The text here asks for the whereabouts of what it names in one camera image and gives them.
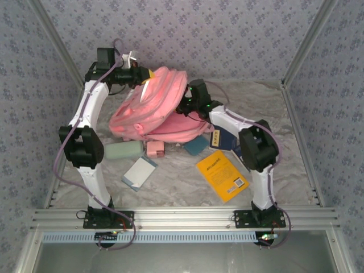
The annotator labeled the pink backpack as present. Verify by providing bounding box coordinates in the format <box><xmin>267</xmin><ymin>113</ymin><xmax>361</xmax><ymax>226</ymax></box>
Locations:
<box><xmin>109</xmin><ymin>65</ymin><xmax>214</xmax><ymax>143</ymax></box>

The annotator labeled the teal notebook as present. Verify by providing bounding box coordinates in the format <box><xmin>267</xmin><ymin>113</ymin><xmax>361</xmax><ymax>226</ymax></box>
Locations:
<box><xmin>183</xmin><ymin>135</ymin><xmax>210</xmax><ymax>156</ymax></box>

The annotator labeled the dark blue book yellow label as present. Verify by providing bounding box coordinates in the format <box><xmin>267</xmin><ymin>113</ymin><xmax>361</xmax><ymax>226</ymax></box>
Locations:
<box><xmin>209</xmin><ymin>129</ymin><xmax>239</xmax><ymax>151</ymax></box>

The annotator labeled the dark blue patterned book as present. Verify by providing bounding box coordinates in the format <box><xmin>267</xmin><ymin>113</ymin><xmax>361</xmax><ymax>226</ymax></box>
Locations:
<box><xmin>230</xmin><ymin>143</ymin><xmax>251</xmax><ymax>173</ymax></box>

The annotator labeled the small pink box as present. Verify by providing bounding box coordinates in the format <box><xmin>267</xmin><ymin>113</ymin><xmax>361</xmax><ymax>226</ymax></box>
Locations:
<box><xmin>146</xmin><ymin>140</ymin><xmax>166</xmax><ymax>159</ymax></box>

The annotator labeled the green pencil case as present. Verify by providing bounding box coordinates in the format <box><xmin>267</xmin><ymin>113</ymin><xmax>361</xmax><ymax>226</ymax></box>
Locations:
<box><xmin>104</xmin><ymin>140</ymin><xmax>144</xmax><ymax>160</ymax></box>

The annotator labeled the white blue notebook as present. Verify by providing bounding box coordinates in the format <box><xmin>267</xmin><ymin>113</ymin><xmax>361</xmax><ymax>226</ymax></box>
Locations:
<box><xmin>121</xmin><ymin>156</ymin><xmax>159</xmax><ymax>192</ymax></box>

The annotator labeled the marble pattern table cover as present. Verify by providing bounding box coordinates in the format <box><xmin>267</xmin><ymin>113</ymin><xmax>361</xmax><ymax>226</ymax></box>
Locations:
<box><xmin>52</xmin><ymin>80</ymin><xmax>325</xmax><ymax>210</ymax></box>

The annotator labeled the black circuit board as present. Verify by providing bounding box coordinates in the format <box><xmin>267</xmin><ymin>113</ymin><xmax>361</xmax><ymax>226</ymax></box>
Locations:
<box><xmin>257</xmin><ymin>232</ymin><xmax>278</xmax><ymax>246</ymax></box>
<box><xmin>94</xmin><ymin>231</ymin><xmax>119</xmax><ymax>242</ymax></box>

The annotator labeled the grey metal panel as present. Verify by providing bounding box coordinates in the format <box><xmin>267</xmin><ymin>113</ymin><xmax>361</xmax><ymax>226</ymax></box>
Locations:
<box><xmin>14</xmin><ymin>229</ymin><xmax>355</xmax><ymax>273</ymax></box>

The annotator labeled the aluminium frame post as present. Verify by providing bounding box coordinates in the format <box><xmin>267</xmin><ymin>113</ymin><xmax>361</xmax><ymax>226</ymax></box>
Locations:
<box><xmin>281</xmin><ymin>0</ymin><xmax>341</xmax><ymax>88</ymax></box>
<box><xmin>27</xmin><ymin>0</ymin><xmax>86</xmax><ymax>88</ymax></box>

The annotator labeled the aluminium side rail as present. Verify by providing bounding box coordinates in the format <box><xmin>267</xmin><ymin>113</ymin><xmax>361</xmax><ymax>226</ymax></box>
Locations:
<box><xmin>44</xmin><ymin>85</ymin><xmax>88</xmax><ymax>210</ymax></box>
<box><xmin>280</xmin><ymin>84</ymin><xmax>325</xmax><ymax>208</ymax></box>

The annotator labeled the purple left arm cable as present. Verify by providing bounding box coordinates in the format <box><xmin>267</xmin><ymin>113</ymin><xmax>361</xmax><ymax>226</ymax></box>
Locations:
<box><xmin>53</xmin><ymin>38</ymin><xmax>139</xmax><ymax>251</ymax></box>

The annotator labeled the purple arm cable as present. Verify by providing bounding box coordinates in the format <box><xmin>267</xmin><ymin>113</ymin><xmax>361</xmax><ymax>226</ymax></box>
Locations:
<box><xmin>203</xmin><ymin>80</ymin><xmax>292</xmax><ymax>250</ymax></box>
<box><xmin>53</xmin><ymin>38</ymin><xmax>139</xmax><ymax>251</ymax></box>

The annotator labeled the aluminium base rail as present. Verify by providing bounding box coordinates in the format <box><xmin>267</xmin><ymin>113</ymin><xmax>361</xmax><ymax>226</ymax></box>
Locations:
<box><xmin>30</xmin><ymin>206</ymin><xmax>341</xmax><ymax>231</ymax></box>

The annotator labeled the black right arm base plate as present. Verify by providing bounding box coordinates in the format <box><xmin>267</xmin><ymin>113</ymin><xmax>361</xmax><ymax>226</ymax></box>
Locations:
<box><xmin>233</xmin><ymin>209</ymin><xmax>287</xmax><ymax>229</ymax></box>

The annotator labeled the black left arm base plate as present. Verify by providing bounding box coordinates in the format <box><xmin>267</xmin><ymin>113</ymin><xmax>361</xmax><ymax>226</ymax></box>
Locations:
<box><xmin>82</xmin><ymin>209</ymin><xmax>135</xmax><ymax>230</ymax></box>

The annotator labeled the pale slotted cable duct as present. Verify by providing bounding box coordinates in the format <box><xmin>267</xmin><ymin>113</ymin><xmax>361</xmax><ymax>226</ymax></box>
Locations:
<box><xmin>42</xmin><ymin>230</ymin><xmax>261</xmax><ymax>244</ymax></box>

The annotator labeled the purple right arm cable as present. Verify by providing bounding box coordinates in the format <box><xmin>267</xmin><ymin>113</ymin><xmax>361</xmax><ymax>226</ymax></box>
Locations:
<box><xmin>203</xmin><ymin>80</ymin><xmax>292</xmax><ymax>250</ymax></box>

